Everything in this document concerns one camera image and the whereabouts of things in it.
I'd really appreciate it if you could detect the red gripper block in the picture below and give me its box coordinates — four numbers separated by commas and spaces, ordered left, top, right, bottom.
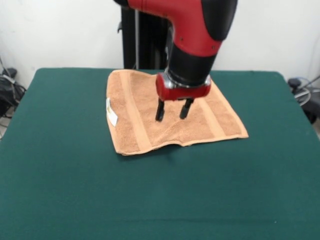
154, 72, 212, 123

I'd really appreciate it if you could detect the tan terry towel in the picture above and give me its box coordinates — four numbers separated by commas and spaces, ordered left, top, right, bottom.
106, 69, 250, 158

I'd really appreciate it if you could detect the dark green table cloth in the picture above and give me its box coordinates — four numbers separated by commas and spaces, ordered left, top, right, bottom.
0, 67, 320, 240

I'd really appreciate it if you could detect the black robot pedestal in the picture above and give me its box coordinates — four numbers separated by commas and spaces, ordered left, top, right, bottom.
116, 0, 176, 71

